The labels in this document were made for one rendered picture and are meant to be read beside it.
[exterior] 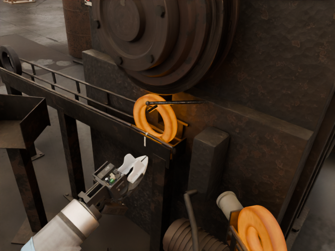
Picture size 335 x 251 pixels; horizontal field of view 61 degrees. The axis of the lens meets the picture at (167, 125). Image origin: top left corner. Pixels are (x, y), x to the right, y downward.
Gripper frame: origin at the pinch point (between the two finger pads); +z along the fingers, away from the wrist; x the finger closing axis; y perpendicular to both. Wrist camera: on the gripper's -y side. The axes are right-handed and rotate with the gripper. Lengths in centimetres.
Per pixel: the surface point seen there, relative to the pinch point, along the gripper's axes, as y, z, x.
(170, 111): 0.1, 19.7, 6.7
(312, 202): -104, 81, -39
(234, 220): -7.0, 2.6, -27.9
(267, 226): 3.1, 1.3, -36.5
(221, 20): 32.3, 26.0, -9.2
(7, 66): -17, 11, 126
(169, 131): -5.4, 16.3, 5.2
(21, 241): -65, -43, 62
